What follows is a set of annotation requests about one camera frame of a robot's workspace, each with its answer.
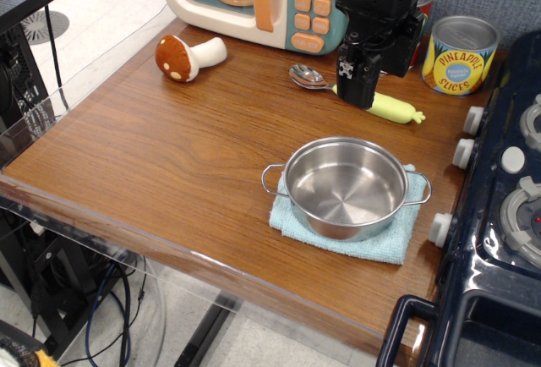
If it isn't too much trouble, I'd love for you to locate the toy microwave oven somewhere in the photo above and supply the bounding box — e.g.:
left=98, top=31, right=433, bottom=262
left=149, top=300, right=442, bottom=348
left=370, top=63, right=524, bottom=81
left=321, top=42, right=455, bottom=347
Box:
left=167, top=0, right=347, bottom=55

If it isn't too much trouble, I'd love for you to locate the black cable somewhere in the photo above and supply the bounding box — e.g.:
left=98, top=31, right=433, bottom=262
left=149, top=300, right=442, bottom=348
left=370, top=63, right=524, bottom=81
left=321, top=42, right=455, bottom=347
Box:
left=58, top=256, right=149, bottom=367

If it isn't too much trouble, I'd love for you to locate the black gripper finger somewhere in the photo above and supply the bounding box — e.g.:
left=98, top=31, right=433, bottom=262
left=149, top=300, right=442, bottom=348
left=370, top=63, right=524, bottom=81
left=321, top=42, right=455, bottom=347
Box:
left=336, top=43, right=381, bottom=109

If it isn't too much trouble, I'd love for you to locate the plush brown mushroom toy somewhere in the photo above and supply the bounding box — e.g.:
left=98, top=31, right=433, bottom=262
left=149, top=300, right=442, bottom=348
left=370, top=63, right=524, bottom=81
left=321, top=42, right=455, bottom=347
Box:
left=155, top=35, right=227, bottom=83

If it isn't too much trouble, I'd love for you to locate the clear acrylic barrier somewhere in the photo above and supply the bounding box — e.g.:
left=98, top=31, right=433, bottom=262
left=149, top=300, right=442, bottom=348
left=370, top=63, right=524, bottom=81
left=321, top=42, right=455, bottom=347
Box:
left=1, top=14, right=249, bottom=289

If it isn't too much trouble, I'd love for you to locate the black table leg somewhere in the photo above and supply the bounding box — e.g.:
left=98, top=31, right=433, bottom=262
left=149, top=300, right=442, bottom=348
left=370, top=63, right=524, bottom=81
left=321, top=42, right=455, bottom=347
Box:
left=173, top=294, right=237, bottom=367

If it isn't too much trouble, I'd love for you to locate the black desk frame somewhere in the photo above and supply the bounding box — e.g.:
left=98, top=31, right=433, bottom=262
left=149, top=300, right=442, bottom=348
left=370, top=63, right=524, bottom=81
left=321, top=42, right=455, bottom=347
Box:
left=1, top=0, right=96, bottom=358

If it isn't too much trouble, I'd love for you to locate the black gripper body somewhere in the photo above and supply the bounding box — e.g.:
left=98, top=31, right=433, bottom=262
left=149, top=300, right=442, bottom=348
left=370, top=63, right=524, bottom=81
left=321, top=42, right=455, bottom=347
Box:
left=335, top=0, right=426, bottom=79

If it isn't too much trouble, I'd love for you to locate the dark blue toy stove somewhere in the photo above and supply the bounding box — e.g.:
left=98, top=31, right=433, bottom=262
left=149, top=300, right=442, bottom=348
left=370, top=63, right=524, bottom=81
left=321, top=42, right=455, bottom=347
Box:
left=377, top=31, right=540, bottom=366

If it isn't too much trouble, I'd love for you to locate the pineapple slices can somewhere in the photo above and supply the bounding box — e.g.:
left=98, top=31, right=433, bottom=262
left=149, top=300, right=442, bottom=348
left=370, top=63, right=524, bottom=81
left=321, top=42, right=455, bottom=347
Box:
left=422, top=15, right=500, bottom=96

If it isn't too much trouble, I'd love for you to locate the spoon with yellow handle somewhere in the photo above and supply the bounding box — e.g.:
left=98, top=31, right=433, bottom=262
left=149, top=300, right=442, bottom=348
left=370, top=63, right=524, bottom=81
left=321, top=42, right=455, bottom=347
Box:
left=289, top=63, right=426, bottom=124

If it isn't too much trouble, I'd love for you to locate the white stove knob middle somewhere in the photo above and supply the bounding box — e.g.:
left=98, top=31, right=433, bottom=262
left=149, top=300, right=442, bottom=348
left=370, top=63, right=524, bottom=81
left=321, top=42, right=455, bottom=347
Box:
left=452, top=139, right=475, bottom=170

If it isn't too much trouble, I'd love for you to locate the stainless steel pot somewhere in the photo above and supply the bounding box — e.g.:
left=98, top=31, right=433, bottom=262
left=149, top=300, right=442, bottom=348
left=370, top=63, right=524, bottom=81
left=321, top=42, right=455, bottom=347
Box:
left=261, top=136, right=432, bottom=242

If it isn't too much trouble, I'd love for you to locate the tomato sauce can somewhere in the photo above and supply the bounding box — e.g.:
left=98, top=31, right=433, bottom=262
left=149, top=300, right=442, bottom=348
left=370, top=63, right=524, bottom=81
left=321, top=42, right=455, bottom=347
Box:
left=417, top=0, right=434, bottom=40

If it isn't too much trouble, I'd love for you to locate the white stove knob top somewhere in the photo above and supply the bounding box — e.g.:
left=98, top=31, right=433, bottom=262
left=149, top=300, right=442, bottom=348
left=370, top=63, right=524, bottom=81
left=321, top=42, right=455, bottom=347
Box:
left=462, top=107, right=484, bottom=135

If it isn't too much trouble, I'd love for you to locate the light blue folded cloth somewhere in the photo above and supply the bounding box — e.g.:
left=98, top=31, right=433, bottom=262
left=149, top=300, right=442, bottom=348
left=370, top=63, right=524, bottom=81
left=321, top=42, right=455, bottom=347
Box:
left=269, top=163, right=422, bottom=266

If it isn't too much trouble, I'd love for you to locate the white stove knob bottom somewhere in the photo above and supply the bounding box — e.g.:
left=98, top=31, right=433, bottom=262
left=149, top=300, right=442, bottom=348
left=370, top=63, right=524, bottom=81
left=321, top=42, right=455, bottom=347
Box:
left=429, top=213, right=453, bottom=248

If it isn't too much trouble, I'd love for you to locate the blue cable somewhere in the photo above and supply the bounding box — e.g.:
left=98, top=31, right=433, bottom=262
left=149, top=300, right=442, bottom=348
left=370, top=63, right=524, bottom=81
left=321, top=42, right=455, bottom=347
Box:
left=85, top=263, right=132, bottom=367

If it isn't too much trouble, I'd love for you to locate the white stove knob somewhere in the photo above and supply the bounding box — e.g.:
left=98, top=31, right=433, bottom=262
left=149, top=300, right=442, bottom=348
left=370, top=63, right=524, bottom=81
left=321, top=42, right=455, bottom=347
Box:
left=452, top=139, right=475, bottom=170
left=462, top=107, right=484, bottom=135
left=429, top=213, right=453, bottom=248

